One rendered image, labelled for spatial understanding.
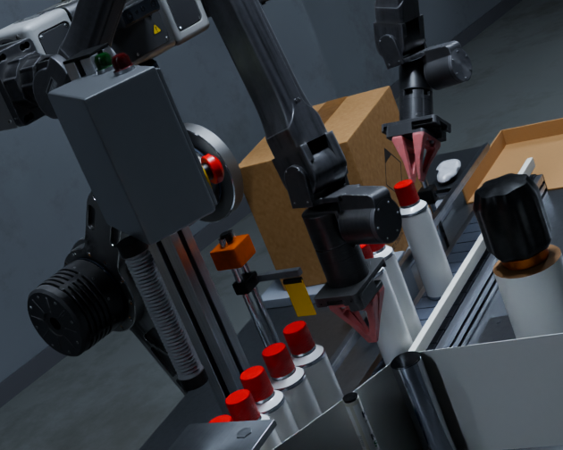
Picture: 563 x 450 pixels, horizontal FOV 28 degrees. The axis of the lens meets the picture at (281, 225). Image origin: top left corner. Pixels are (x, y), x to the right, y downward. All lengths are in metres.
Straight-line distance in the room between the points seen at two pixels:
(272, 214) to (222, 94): 3.41
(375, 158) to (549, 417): 0.90
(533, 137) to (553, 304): 1.17
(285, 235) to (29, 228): 2.70
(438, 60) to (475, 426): 0.72
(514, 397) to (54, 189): 3.66
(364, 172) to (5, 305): 2.81
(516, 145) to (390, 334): 0.99
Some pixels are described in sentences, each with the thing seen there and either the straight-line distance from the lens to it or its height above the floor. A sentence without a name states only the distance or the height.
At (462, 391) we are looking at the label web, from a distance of 1.34.
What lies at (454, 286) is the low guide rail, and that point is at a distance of 1.80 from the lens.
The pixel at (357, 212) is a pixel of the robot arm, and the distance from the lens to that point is 1.38.
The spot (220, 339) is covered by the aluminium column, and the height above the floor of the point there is 1.08.
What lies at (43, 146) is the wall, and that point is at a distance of 4.80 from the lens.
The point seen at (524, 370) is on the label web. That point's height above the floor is 1.02.
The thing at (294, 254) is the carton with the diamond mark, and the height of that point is 0.92.
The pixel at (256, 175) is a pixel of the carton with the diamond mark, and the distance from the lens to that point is 2.10.
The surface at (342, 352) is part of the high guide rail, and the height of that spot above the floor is 0.96.
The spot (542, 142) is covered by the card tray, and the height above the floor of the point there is 0.83.
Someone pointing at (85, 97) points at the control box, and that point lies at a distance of 1.27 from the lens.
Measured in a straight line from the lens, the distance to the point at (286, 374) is 1.41.
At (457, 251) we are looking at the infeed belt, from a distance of 2.01.
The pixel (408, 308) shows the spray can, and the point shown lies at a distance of 1.71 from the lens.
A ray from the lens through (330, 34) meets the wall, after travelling 6.17.
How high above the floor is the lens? 1.67
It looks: 19 degrees down
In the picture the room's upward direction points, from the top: 22 degrees counter-clockwise
